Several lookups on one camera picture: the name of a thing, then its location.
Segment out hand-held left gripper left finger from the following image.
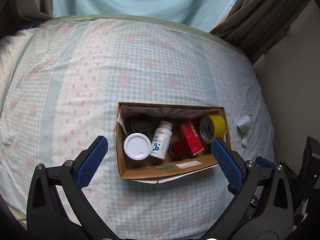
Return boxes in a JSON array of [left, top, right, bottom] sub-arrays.
[[26, 135, 118, 240]]

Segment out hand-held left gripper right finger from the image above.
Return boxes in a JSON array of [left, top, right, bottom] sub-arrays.
[[202, 137, 294, 240]]

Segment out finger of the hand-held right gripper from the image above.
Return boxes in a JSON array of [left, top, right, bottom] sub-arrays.
[[255, 156, 275, 168]]

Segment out yellow tape roll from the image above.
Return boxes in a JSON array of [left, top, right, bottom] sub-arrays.
[[199, 113, 227, 143]]

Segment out red carton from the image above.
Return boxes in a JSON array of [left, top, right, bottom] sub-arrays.
[[179, 121, 205, 155]]

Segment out green jar with white lid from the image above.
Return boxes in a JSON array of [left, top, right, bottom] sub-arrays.
[[123, 132, 152, 160]]

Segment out red heart tin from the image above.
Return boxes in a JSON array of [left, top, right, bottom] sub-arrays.
[[170, 137, 194, 157]]

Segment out cardboard box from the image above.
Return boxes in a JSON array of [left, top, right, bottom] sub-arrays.
[[115, 102, 228, 183]]

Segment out black jar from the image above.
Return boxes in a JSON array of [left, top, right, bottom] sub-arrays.
[[131, 115, 153, 133]]

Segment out white pill bottle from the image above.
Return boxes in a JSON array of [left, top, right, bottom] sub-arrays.
[[149, 121, 173, 160]]

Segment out pale green cream jar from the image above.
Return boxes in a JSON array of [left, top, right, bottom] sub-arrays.
[[237, 115, 252, 133]]

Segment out checkered floral bed sheet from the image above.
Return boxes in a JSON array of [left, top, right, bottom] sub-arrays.
[[0, 17, 275, 240]]

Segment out brown curtain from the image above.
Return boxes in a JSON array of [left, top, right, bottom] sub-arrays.
[[0, 0, 54, 22], [209, 0, 314, 64]]

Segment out dark blue plaid cloth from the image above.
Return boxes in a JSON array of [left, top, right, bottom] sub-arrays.
[[21, 19, 47, 30]]

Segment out pale green mattress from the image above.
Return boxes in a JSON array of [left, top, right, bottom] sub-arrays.
[[54, 14, 250, 55]]

